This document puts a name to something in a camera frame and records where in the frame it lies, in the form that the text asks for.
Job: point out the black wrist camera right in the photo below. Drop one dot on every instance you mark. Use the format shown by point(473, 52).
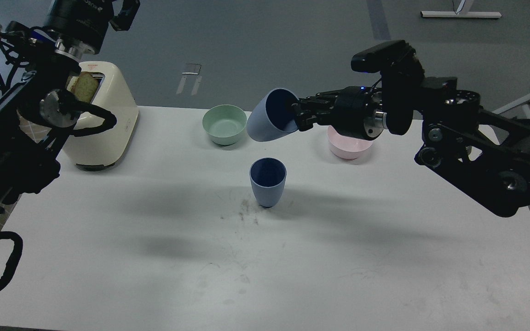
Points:
point(401, 76)

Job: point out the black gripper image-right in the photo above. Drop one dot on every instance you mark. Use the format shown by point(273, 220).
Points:
point(356, 112)

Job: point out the cream toaster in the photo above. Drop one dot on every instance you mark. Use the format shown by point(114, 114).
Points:
point(105, 149)

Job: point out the blue cup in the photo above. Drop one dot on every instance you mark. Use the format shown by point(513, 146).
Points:
point(267, 177)
point(273, 117)

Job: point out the toast slice front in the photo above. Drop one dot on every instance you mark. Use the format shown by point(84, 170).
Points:
point(84, 87)

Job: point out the pink bowl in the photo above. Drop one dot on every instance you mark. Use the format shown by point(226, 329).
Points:
point(344, 147)

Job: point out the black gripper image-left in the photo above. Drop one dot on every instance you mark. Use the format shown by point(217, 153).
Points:
point(88, 20)

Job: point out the green bowl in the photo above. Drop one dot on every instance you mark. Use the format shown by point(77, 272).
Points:
point(225, 124)

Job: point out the white stand base bar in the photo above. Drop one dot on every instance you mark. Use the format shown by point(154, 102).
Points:
point(469, 15)

